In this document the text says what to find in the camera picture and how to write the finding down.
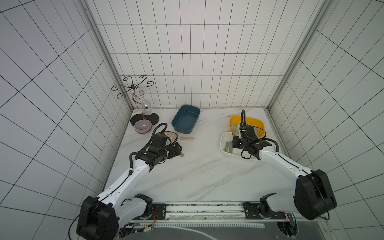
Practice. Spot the clear glass on rack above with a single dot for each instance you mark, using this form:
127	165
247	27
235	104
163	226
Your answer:
146	108

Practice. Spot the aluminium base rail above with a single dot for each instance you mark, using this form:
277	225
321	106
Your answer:
218	212

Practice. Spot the pink folding knife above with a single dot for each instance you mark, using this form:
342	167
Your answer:
171	135
187	138

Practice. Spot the dark teal storage box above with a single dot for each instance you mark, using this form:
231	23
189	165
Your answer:
185	119

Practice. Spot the yellow storage box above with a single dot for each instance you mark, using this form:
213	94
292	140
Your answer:
250	121

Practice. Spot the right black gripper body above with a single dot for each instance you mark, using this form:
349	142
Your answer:
237	142

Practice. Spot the white storage box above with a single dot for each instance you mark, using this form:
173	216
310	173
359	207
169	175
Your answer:
237	153

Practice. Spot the pink glass bowl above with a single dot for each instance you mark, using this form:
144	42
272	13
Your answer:
143	126

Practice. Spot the metal scroll cup rack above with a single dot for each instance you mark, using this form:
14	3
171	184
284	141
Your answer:
137	92

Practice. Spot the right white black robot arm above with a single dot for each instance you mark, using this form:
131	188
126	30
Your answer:
311	194

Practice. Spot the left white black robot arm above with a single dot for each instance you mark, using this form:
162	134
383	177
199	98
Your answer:
110	214

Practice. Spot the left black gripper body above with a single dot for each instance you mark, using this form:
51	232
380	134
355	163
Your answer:
166	153

